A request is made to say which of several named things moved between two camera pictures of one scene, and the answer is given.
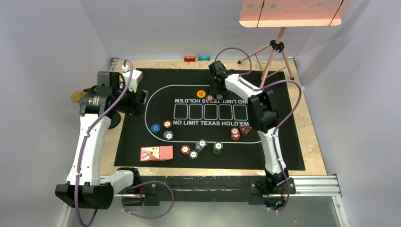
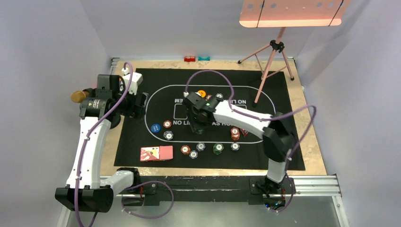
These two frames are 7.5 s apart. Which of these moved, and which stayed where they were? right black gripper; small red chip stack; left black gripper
Moved: right black gripper
Stayed: left black gripper; small red chip stack
